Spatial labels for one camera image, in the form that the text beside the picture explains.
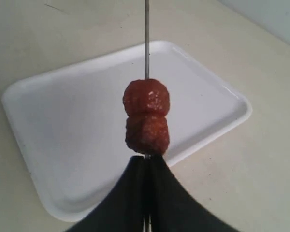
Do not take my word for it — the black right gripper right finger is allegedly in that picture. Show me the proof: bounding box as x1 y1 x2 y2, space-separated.
148 156 234 232

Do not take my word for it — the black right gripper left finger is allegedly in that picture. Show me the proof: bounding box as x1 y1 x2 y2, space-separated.
67 156 145 232

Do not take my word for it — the thin metal skewer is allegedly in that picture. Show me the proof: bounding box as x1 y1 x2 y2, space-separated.
145 0 151 232

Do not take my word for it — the brown meatball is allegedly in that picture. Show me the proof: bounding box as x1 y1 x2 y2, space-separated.
125 114 170 156
122 79 170 116

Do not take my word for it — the white rectangular plastic tray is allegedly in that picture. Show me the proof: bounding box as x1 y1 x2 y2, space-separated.
1 41 252 222

